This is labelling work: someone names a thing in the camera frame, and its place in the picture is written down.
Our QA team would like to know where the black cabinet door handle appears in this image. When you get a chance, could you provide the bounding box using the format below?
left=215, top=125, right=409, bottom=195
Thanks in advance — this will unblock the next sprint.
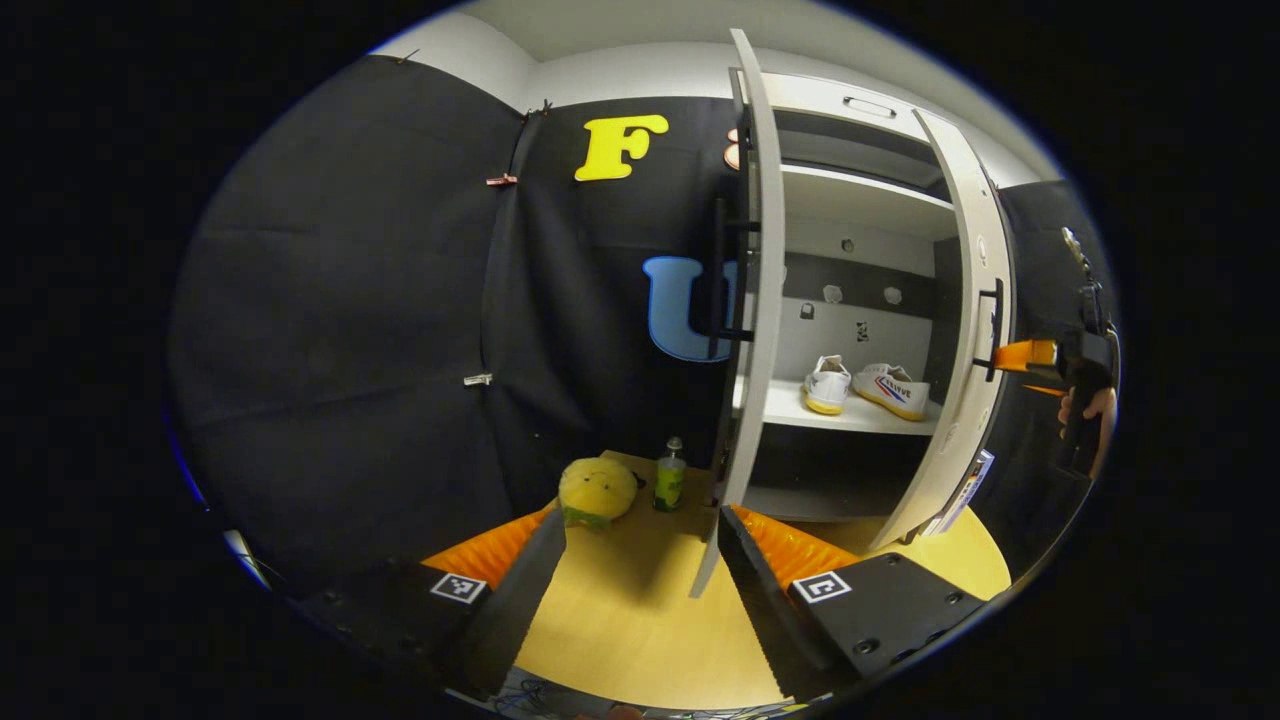
left=975, top=280, right=1007, bottom=383
left=708, top=197, right=761, bottom=359

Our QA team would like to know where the white canvas shoe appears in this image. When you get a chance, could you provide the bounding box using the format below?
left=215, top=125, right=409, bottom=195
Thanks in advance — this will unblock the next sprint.
left=853, top=363, right=932, bottom=422
left=803, top=355, right=853, bottom=417

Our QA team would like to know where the white shoe cabinet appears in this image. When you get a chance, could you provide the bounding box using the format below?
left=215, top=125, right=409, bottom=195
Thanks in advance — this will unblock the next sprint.
left=735, top=70, right=1001, bottom=523

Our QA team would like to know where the yellow plush toy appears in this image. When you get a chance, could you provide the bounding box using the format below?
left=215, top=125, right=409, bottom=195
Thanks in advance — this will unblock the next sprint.
left=557, top=457, right=641, bottom=529

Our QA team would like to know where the white shoe cabinet door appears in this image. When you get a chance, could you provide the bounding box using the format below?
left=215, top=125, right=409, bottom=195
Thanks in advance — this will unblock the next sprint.
left=690, top=28, right=788, bottom=599
left=868, top=108, right=1017, bottom=553

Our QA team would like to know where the black backdrop cloth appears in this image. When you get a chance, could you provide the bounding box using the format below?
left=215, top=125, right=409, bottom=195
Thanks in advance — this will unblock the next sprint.
left=165, top=55, right=751, bottom=601
left=985, top=180, right=1117, bottom=581

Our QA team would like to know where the bundle of cables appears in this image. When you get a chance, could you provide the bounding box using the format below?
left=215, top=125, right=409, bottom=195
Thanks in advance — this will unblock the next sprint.
left=490, top=668, right=613, bottom=720

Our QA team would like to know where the green bottle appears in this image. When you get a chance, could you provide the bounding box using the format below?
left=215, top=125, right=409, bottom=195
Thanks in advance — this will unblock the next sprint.
left=654, top=437, right=688, bottom=513

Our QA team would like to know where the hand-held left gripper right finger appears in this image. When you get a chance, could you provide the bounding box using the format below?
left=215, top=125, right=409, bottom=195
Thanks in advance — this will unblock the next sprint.
left=718, top=503, right=987, bottom=702

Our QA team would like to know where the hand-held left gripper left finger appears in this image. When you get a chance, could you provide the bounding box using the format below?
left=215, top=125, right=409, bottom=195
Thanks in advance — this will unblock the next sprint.
left=290, top=505, right=568, bottom=702

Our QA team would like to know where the white cabinet drawer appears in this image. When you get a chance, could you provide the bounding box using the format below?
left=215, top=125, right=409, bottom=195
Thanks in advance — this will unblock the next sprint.
left=745, top=72, right=946, bottom=137

